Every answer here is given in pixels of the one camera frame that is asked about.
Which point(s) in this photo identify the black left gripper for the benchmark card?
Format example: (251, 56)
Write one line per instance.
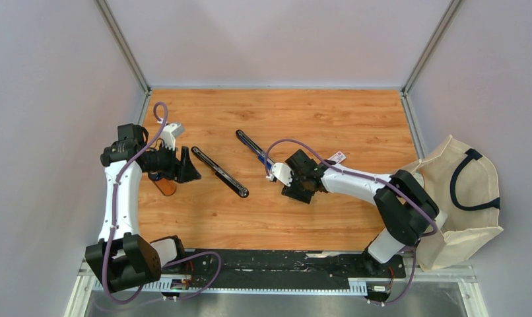
(180, 172)

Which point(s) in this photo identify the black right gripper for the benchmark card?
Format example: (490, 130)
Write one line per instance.
(292, 192)

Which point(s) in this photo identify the black stapler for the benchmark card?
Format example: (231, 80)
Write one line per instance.
(221, 174)

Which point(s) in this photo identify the small staple box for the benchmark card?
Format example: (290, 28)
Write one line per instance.
(338, 157)

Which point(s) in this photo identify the blue stapler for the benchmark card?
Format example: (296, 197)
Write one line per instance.
(255, 148)

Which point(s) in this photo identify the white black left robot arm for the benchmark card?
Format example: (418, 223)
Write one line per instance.
(122, 259)

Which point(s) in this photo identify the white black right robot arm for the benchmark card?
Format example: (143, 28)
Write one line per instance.
(406, 209)

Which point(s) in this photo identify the orange round object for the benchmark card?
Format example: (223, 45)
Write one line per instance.
(165, 186)

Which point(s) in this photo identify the beige tote bag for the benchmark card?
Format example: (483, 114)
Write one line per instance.
(464, 185)

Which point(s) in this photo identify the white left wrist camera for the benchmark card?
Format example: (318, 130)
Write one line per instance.
(170, 134)

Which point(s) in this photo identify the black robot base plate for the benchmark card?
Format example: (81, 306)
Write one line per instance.
(346, 262)

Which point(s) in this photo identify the aluminium frame rail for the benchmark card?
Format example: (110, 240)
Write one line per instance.
(291, 282)

